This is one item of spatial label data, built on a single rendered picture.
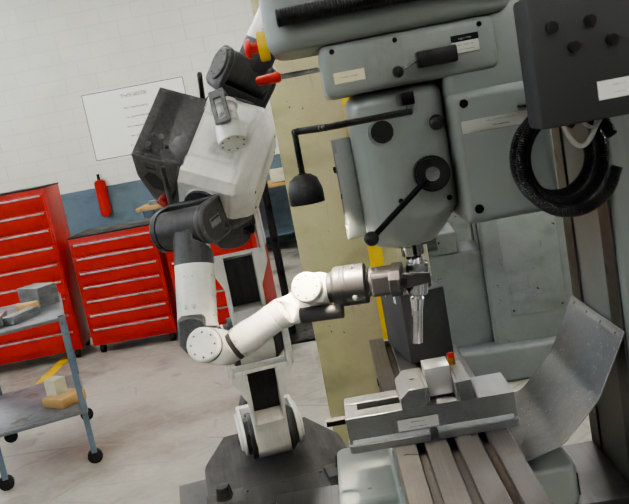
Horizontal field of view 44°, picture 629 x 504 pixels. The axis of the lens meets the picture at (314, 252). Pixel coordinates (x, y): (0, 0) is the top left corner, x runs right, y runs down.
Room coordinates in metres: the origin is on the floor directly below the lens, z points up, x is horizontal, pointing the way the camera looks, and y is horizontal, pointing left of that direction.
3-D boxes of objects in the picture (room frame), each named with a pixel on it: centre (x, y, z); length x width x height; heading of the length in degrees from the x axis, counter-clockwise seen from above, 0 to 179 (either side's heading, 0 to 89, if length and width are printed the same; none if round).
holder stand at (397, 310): (2.07, -0.24, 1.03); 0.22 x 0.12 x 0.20; 9
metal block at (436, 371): (1.54, -0.20, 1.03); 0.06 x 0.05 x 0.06; 178
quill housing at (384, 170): (1.62, -0.21, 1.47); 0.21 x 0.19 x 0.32; 178
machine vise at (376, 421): (1.55, -0.17, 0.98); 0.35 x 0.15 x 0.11; 88
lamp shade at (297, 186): (1.59, -0.01, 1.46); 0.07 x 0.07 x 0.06
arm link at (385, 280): (1.64, -0.12, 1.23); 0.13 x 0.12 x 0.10; 168
